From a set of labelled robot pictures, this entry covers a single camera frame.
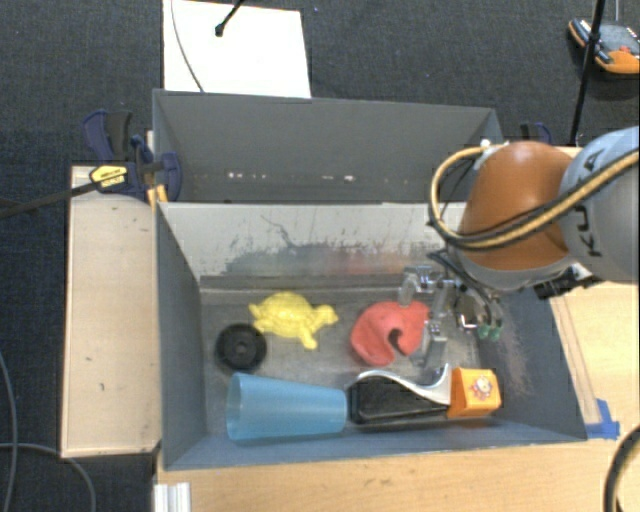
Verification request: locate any blue plastic cup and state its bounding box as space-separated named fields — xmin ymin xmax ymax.
xmin=225 ymin=371 xmax=349 ymax=443

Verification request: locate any black cylinder on white bracket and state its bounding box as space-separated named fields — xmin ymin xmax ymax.
xmin=531 ymin=264 xmax=602 ymax=301

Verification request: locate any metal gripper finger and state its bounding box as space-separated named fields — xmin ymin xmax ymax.
xmin=412 ymin=319 xmax=450 ymax=372
xmin=398 ymin=266 xmax=442 ymax=307

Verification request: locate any black round disc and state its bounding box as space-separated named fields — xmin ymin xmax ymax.
xmin=214 ymin=323 xmax=268 ymax=374

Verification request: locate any yellow toy turtle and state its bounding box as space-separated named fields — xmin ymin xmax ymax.
xmin=248 ymin=291 xmax=340 ymax=351

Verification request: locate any red curved toy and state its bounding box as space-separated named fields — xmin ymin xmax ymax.
xmin=349 ymin=300 xmax=432 ymax=367

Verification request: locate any orange printed box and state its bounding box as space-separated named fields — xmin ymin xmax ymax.
xmin=445 ymin=366 xmax=503 ymax=421

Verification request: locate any grey metal bin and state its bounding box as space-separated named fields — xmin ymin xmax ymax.
xmin=151 ymin=88 xmax=589 ymax=473

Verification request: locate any pale wood flat board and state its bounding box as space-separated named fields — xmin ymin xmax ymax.
xmin=59 ymin=164 xmax=164 ymax=459

